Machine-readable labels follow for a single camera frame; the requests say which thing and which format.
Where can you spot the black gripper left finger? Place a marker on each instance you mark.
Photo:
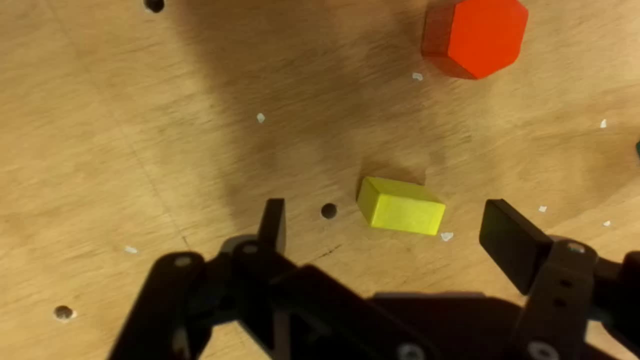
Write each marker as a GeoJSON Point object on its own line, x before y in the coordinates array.
{"type": "Point", "coordinates": [294, 312]}

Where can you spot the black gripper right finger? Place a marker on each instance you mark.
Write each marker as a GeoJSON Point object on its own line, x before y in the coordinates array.
{"type": "Point", "coordinates": [566, 285]}

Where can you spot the small yellow rectangular block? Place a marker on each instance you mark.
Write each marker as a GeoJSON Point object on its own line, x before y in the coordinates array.
{"type": "Point", "coordinates": [403, 206]}

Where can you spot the red hexagonal block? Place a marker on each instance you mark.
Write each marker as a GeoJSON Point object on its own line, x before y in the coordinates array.
{"type": "Point", "coordinates": [473, 39]}

